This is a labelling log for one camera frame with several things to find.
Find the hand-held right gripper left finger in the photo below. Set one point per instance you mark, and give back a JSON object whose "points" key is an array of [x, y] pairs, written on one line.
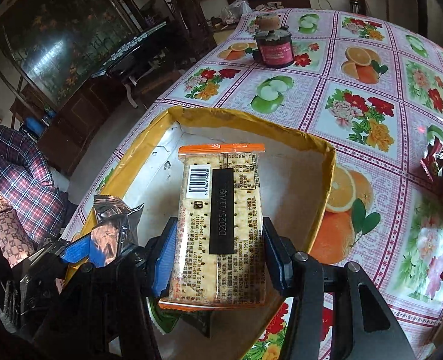
{"points": [[164, 260]]}

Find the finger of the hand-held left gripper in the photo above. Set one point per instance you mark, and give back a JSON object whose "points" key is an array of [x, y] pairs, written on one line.
{"points": [[77, 252]]}

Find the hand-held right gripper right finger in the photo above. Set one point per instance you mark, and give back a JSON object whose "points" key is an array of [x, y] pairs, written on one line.
{"points": [[273, 258]]}

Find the silver foil snack packet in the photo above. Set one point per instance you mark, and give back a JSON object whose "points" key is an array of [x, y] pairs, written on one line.
{"points": [[118, 228]]}

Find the orange-edged cracker packet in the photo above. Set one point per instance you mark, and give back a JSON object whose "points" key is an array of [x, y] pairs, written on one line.
{"points": [[221, 225]]}

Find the cardboard box with yellow tape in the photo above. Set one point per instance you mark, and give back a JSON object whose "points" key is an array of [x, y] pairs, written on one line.
{"points": [[157, 180]]}

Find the dark green snack packet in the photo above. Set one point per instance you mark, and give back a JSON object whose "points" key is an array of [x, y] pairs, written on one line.
{"points": [[191, 322]]}

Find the person's plaid trousers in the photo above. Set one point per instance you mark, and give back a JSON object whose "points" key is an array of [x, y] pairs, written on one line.
{"points": [[22, 180]]}

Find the wooden cabinet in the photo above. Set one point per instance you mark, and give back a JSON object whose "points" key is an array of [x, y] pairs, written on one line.
{"points": [[67, 127]]}

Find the red foil snack packet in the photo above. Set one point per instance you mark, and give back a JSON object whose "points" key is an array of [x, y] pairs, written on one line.
{"points": [[441, 168]]}

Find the black table with tiles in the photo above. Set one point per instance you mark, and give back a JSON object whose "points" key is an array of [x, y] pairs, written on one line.
{"points": [[139, 56]]}

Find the dark jar with pink label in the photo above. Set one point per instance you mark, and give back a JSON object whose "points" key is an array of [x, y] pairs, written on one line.
{"points": [[276, 50]]}

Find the large framed dark painting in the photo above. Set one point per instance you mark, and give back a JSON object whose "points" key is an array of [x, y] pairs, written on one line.
{"points": [[56, 30]]}

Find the tan round stopper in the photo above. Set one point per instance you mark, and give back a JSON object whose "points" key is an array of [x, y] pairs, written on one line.
{"points": [[270, 22]]}

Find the dark wooden chair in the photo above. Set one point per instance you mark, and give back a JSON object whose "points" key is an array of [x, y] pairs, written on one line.
{"points": [[191, 22]]}

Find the white plastic bag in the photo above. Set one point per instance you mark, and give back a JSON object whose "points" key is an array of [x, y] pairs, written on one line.
{"points": [[236, 9]]}

